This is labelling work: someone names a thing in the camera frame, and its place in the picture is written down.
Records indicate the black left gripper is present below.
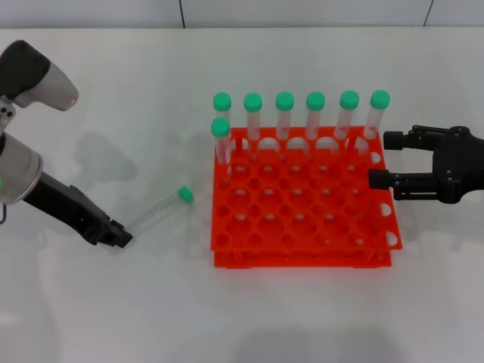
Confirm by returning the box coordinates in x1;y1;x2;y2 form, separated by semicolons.
22;172;134;250

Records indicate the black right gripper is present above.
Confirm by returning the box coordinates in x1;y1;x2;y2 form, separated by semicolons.
368;126;484;205

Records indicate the clear test tube green cap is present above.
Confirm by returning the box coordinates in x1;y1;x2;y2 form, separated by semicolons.
305;91;326;156
332;90;361;152
243;92;263;160
124;185;195;237
212;92;233;132
210;117;234;178
355;89;392;156
275;91;296;158

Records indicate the orange plastic test tube rack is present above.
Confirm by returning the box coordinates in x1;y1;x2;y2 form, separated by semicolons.
209;126;404;270

